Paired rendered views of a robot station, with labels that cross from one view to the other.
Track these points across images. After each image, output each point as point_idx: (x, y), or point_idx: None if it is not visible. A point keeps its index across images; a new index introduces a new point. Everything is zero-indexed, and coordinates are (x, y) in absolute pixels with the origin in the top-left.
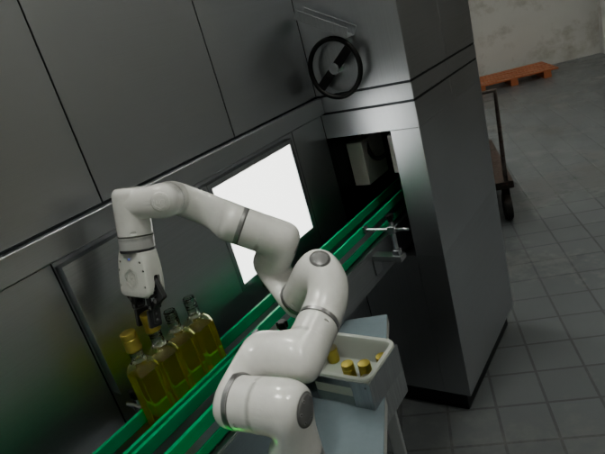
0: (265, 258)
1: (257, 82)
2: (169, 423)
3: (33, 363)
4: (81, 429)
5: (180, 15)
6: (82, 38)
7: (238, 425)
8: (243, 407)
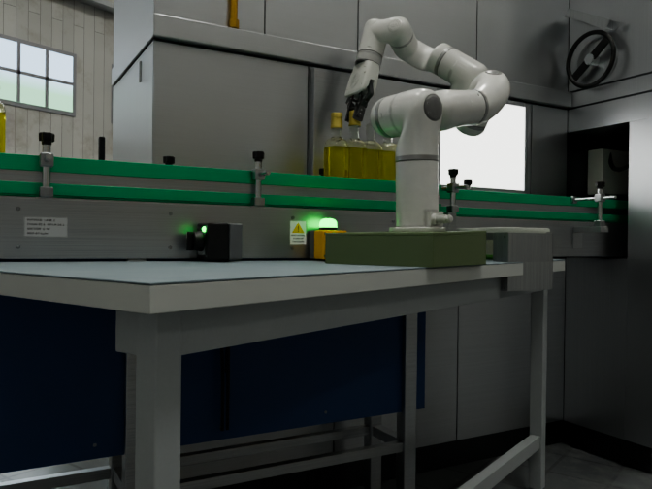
0: (454, 86)
1: (512, 48)
2: None
3: (271, 117)
4: None
5: None
6: None
7: (383, 114)
8: (391, 99)
